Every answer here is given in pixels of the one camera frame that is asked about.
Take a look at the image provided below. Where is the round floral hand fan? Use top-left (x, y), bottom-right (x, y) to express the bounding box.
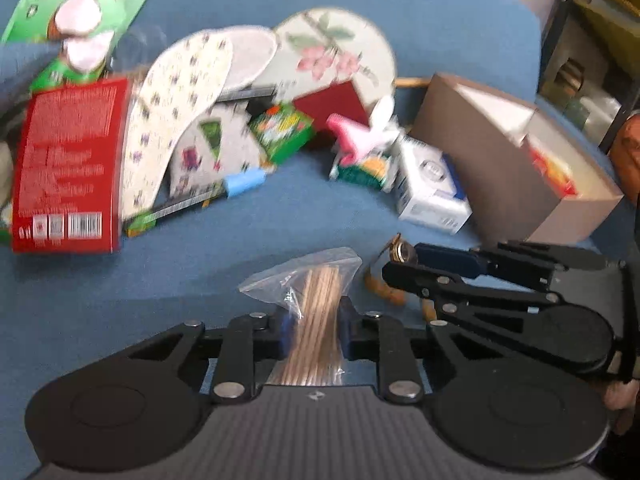
top-left (252, 6), bottom-right (431, 111)

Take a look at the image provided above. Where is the floral shoe insole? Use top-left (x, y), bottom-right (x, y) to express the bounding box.
top-left (220, 25), bottom-right (279, 93)
top-left (120, 29), bottom-right (233, 220)

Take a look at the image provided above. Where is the bag of wooden sticks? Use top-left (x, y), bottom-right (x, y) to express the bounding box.
top-left (239, 247), bottom-right (362, 387)

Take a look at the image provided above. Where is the gold ring keychain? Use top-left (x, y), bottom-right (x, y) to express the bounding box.
top-left (363, 233), bottom-right (418, 307)

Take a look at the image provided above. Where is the blue sofa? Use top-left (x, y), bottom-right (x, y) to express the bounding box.
top-left (1, 0), bottom-right (610, 479)

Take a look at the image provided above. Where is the black metal shelf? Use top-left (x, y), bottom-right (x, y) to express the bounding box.
top-left (538, 0), bottom-right (639, 153)

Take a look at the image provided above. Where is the green small box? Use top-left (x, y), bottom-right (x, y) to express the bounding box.
top-left (248, 103), bottom-right (314, 165)

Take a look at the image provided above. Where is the pink white rabbit toy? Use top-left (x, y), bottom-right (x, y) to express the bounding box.
top-left (326, 94), bottom-right (405, 193)

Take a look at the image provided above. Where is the green coconut snack bag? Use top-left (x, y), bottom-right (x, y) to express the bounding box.
top-left (1, 0), bottom-right (145, 91)

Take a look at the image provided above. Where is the dark red small box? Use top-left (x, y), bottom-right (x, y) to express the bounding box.
top-left (293, 80), bottom-right (369, 151)

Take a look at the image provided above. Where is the brown cardboard storage box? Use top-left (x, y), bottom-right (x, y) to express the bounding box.
top-left (411, 74), bottom-right (623, 245)

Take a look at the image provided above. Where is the blue cushion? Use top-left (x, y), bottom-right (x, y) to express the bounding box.
top-left (0, 42), bottom-right (61, 115)

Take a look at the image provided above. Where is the white blue device box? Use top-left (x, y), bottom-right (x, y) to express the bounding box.
top-left (395, 136), bottom-right (472, 234)

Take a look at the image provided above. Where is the orange down jacket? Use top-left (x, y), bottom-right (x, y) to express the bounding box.
top-left (608, 113), bottom-right (640, 202)

